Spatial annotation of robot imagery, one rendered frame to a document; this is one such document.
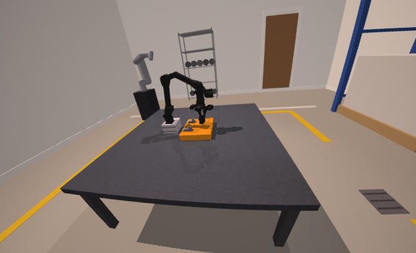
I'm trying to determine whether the orange flat plate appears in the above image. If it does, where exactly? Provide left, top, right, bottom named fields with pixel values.
left=179, top=118, right=213, bottom=141

